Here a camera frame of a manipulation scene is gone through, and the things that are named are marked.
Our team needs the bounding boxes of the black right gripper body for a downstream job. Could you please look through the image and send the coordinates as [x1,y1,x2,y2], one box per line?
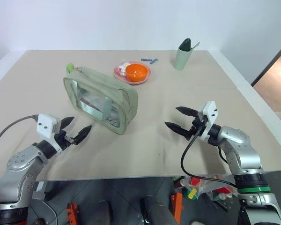
[188,111,210,141]

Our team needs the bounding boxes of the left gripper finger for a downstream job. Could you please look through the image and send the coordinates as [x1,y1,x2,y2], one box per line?
[60,116,75,130]
[74,125,93,146]

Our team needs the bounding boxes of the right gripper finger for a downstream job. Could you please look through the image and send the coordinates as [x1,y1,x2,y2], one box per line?
[175,106,199,118]
[164,121,191,141]

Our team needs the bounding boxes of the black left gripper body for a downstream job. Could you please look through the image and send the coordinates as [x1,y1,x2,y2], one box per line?
[53,120,76,152]

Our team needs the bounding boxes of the green transparent toiletry bag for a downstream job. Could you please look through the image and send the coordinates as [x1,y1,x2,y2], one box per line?
[62,66,140,135]

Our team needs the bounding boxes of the light green cup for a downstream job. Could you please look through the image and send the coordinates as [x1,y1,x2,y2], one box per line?
[173,45,193,71]

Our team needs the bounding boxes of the pink plate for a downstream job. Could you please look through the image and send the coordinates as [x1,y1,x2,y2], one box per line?
[113,60,152,85]

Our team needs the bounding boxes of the clear bag of colourful items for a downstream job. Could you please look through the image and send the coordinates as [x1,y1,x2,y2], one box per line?
[177,174,238,205]

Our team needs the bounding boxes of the orange bowl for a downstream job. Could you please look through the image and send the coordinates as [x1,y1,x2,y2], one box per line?
[125,63,149,83]

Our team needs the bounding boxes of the dark green pointed utensil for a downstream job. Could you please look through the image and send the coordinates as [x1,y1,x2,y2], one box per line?
[179,38,192,52]

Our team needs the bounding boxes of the orange black tool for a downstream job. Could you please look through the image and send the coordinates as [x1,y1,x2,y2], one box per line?
[65,202,80,225]

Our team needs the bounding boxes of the white red wrapped snack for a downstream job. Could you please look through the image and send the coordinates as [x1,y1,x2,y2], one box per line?
[116,61,131,77]

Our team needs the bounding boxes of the orange bar tool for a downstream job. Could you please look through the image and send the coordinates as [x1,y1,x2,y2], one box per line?
[171,191,184,225]

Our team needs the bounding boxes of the large dark rounded shape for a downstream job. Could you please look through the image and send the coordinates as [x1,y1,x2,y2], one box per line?
[140,195,179,225]

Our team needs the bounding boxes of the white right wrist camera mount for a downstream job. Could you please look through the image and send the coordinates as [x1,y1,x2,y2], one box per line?
[197,101,220,142]

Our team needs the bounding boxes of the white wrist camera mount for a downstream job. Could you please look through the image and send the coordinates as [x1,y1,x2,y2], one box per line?
[35,113,62,153]
[197,101,220,142]

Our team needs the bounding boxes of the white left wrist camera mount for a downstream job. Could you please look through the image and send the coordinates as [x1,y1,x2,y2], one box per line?
[35,113,62,153]

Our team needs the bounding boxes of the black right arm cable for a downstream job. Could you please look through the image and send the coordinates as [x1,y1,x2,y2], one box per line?
[180,127,237,188]

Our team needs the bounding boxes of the grey left arm cable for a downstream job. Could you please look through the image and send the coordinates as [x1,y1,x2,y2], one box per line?
[0,114,40,155]

